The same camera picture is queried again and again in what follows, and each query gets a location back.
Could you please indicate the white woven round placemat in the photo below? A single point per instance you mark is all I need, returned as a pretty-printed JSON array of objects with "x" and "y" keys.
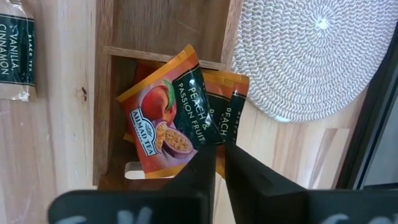
[{"x": 311, "y": 62}]

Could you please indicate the wooden tea box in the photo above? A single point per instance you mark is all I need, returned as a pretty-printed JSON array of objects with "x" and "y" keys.
[{"x": 155, "y": 25}]

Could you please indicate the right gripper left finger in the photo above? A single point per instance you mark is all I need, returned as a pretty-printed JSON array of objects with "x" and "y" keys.
[{"x": 186, "y": 205}]

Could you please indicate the beige vanilla cinnamon tea packet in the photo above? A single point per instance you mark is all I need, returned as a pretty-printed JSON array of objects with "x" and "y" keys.
[{"x": 17, "y": 46}]

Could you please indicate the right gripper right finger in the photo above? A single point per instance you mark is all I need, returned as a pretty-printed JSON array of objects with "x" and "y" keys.
[{"x": 264, "y": 202}]

